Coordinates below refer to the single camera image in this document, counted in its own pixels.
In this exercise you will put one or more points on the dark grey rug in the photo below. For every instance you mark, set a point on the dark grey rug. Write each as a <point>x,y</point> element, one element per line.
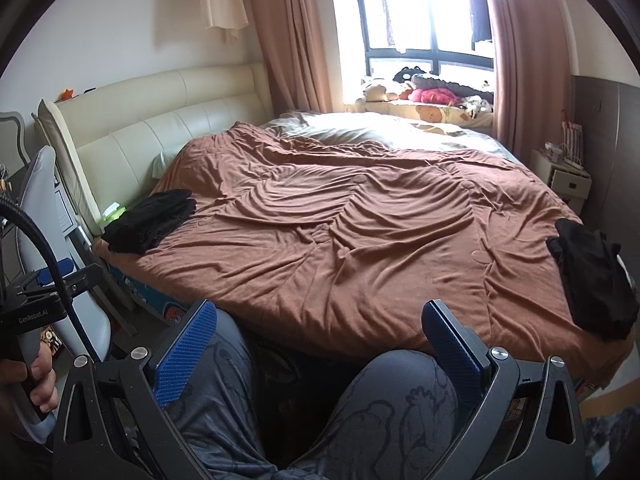
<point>610,440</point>

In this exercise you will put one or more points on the grey plush toy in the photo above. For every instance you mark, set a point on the grey plush toy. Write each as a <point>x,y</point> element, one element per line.
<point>450,82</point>

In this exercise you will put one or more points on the black pants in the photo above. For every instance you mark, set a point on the black pants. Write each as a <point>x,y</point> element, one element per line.
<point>150,220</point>

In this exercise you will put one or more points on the black plush toy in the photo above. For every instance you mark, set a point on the black plush toy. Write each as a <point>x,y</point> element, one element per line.
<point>410,75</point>

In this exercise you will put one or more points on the small orange toy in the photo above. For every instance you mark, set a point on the small orange toy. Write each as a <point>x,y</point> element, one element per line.
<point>67,95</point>

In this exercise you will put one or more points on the black knit sweater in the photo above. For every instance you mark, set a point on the black knit sweater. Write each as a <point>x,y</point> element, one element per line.
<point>585,280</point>

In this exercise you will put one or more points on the cream plush toy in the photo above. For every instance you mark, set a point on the cream plush toy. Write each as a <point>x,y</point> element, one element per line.
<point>377,91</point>

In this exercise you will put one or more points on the pink plush toy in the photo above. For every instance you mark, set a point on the pink plush toy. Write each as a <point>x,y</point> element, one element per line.
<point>432,96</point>

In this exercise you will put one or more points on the cream padded headboard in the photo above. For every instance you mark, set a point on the cream padded headboard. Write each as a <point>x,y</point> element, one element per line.
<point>165,110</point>

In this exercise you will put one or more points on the person's left leg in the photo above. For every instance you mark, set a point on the person's left leg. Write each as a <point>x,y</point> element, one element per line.
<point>220,385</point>

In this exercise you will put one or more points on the grey white chair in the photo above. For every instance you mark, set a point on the grey white chair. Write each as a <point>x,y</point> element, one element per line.
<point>45,195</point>

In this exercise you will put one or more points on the printed cream cushion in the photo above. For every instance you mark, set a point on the printed cream cushion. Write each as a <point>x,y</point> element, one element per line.
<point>435,114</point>

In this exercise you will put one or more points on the blue printed bed sheet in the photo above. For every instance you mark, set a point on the blue printed bed sheet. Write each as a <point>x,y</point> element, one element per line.
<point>150,300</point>

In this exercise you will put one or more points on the white nightstand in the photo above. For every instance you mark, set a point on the white nightstand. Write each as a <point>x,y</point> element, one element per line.
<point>565,185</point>

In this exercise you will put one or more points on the red striped bag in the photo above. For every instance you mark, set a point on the red striped bag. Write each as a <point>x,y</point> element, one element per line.
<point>571,140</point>

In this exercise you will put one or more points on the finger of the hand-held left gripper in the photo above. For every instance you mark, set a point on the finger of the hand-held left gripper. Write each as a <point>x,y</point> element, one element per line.
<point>82,280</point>
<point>52,271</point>

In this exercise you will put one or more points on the window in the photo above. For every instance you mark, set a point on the window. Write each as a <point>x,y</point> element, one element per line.
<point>450,10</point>

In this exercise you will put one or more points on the cream hanging cloth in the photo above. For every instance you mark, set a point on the cream hanging cloth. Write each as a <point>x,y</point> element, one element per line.
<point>222,0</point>

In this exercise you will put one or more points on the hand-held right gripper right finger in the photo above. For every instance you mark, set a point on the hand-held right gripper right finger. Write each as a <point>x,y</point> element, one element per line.
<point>450,350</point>

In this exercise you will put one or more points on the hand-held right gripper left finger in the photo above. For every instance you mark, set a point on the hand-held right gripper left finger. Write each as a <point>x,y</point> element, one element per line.
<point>185,350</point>

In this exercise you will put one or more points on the green packet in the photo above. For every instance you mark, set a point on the green packet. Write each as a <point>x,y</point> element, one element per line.
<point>112,212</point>

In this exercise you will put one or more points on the person's left hand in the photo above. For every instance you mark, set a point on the person's left hand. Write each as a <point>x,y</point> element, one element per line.
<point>44,385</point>

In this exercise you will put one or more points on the brown curtain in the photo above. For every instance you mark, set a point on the brown curtain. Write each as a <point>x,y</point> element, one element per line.
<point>525,60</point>
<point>295,35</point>

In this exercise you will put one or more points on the brown blanket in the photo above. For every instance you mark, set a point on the brown blanket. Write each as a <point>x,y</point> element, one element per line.
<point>350,240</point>

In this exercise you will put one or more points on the white duvet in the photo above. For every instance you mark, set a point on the white duvet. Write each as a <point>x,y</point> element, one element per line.
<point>360,130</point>

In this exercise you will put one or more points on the white pillow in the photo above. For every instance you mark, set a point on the white pillow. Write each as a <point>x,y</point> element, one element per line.
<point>162,165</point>

